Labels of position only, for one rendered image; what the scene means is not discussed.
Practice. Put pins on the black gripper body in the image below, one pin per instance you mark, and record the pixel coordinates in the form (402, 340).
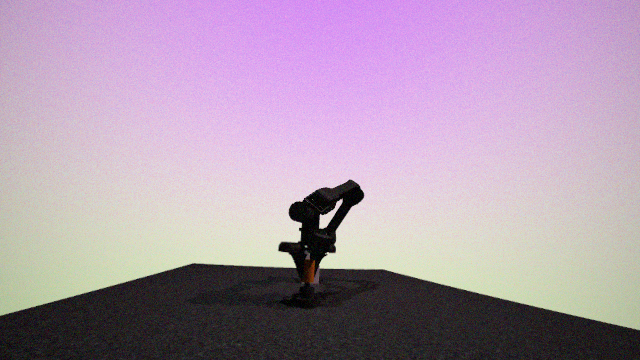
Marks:
(299, 248)

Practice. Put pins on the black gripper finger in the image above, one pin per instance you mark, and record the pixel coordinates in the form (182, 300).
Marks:
(299, 262)
(317, 257)

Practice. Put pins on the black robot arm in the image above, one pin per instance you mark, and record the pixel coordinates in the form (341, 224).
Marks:
(322, 201)

